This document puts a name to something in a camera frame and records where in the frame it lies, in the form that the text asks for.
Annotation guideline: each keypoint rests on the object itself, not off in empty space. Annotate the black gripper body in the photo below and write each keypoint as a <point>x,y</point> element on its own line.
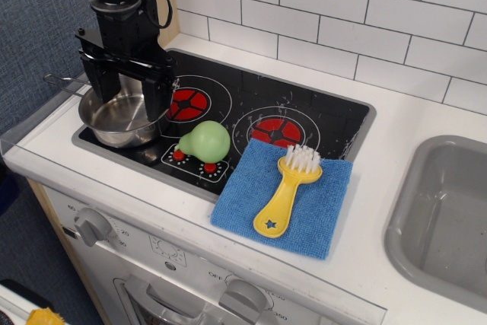
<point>125,43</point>

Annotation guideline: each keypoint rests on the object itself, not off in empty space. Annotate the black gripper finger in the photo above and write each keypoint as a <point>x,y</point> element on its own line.
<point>104,81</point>
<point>157,97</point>

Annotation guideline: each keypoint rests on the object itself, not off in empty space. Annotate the yellow brush white bristles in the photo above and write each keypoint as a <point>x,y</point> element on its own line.
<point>300,165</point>

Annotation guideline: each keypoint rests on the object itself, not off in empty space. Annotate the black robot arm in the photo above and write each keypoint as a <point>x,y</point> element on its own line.
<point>126,43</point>

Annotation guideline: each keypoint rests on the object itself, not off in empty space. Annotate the stainless steel pot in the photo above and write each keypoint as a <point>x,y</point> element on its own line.
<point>120,123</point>

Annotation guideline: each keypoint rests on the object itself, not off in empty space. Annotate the green toy pear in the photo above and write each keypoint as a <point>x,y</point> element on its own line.
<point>209,142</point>

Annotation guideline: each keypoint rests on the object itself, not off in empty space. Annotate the black toy stovetop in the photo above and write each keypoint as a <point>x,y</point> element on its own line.
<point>250,106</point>

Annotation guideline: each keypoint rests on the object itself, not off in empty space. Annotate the blue microfiber cloth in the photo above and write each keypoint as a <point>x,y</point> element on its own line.
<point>265,201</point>

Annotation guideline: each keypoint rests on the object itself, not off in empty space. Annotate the grey left oven knob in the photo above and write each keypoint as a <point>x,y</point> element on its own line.
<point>92,226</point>

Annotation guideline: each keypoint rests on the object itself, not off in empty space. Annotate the grey oven knob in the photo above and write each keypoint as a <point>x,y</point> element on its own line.
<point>92,226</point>
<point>243,300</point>

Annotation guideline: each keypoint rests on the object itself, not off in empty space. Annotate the grey right oven knob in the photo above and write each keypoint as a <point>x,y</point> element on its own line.
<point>243,300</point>

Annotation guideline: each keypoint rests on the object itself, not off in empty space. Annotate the yellow object at corner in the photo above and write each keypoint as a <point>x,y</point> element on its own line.
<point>44,316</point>

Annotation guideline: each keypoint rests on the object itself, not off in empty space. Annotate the grey toy sink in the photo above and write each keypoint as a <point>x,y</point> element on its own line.
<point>436,237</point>

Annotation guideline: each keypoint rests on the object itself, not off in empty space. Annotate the silver oven door handle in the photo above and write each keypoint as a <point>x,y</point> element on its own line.
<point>161,303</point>

